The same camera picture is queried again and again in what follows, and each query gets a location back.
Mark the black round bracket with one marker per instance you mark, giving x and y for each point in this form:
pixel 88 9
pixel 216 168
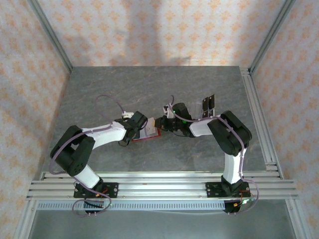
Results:
pixel 229 206

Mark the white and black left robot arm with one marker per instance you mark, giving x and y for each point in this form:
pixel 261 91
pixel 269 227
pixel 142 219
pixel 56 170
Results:
pixel 104 135

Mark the narrow aluminium cross rail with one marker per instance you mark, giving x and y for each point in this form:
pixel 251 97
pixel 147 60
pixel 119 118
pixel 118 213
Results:
pixel 162 175

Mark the aluminium side rail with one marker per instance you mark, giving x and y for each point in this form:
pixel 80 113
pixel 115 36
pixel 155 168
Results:
pixel 259 119

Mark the aluminium frame leg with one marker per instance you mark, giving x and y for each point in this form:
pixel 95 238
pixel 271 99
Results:
pixel 25 221
pixel 297 221

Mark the red leather card holder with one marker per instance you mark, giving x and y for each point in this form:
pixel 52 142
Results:
pixel 157 133

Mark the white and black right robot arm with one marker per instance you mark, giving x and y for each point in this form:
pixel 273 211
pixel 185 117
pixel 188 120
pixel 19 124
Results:
pixel 233 169

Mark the grey metal panel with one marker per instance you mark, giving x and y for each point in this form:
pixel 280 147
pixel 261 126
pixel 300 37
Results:
pixel 162 226

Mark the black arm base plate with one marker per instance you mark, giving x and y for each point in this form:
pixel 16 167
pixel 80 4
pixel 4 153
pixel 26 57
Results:
pixel 211 190
pixel 113 189

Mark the wide aluminium base beam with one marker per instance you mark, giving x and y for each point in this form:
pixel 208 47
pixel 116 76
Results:
pixel 162 191

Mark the aluminium upright frame post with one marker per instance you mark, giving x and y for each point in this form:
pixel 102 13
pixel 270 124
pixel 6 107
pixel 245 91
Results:
pixel 49 32
pixel 273 32

